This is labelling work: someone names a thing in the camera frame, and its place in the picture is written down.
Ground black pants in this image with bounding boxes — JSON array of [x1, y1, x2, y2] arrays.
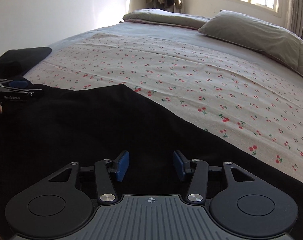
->
[[0, 85, 303, 223]]

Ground grey pillow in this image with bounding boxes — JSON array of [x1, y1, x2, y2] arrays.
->
[[198, 10, 303, 77]]

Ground folded grey-green quilt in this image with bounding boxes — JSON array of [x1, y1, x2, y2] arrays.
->
[[123, 9, 211, 30]]

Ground folded black garment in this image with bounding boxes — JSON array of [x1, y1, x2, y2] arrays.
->
[[0, 47, 52, 80]]

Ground cherry print bed sheet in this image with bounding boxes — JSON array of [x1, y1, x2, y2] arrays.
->
[[26, 22, 303, 183]]

